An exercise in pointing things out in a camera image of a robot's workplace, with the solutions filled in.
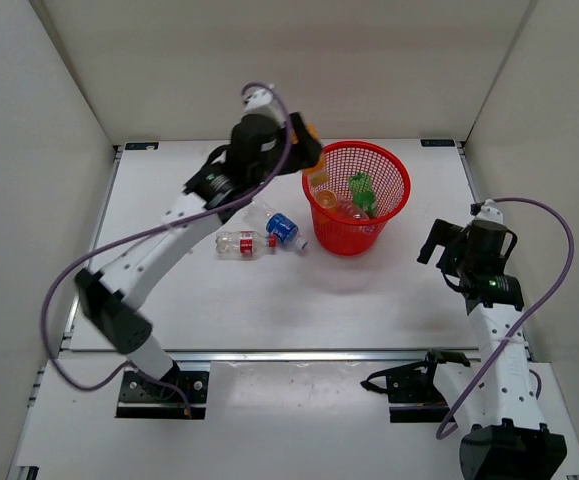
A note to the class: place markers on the black corner label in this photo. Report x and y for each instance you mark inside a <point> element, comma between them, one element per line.
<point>141,146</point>
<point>437,143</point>

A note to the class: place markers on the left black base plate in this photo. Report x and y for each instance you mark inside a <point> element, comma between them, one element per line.
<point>139,398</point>

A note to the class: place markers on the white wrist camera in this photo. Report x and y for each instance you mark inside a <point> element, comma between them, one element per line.
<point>487,211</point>
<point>260,101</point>

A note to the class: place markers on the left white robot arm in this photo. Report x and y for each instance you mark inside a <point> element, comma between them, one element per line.
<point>111,298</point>

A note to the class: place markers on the red label clear bottle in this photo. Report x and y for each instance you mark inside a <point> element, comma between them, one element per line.
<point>244,245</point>

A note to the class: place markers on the red plastic mesh bin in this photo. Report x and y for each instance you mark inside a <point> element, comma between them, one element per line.
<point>391,184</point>

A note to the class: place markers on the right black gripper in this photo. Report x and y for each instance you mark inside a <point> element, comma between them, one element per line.
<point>442,233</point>

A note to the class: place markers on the aluminium table rail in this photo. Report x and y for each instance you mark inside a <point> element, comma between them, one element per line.
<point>318,306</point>

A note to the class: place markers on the green soda bottle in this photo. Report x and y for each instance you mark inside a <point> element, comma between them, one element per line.
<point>362,192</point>

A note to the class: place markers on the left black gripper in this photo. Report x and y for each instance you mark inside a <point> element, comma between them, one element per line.
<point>306,152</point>

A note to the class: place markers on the left black corner label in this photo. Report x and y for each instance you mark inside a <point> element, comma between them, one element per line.
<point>141,146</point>

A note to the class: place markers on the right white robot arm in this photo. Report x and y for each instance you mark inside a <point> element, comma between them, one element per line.
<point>494,405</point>

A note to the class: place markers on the right black corner label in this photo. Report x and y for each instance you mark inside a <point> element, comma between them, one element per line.
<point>437,143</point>

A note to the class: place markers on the clear ribbed water bottle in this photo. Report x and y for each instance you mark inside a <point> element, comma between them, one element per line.
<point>361,225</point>

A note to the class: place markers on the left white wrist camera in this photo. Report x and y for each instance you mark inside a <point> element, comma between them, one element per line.
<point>260,101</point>

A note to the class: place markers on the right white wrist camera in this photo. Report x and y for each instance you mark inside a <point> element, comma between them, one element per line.
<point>487,211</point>

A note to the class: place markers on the blue label clear bottle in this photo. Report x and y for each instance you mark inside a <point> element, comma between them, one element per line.
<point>266,219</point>

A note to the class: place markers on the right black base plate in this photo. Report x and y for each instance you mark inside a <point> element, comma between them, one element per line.
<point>412,398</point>

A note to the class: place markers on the orange juice bottle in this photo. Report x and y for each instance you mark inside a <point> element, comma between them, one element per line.
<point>316,175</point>
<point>328,200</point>

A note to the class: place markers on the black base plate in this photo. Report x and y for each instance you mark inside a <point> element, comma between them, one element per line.
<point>412,398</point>
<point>139,398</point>

